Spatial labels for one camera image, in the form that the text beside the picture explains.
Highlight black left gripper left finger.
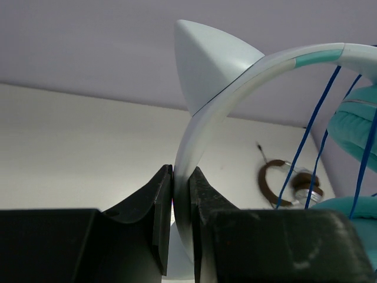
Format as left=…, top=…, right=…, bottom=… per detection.
left=1, top=165, right=173, bottom=282

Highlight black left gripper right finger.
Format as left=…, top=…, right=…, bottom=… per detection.
left=190, top=168, right=376, bottom=282

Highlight teal cat-ear headphones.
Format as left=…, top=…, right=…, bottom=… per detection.
left=173, top=20, right=376, bottom=269

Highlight blue headphone cable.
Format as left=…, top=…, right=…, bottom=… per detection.
left=275, top=44, right=377, bottom=221

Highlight brown silver headphones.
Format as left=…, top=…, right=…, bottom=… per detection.
left=257, top=159, right=325, bottom=209

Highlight black headphone cable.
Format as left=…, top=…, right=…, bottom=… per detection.
left=256, top=143, right=267, bottom=163

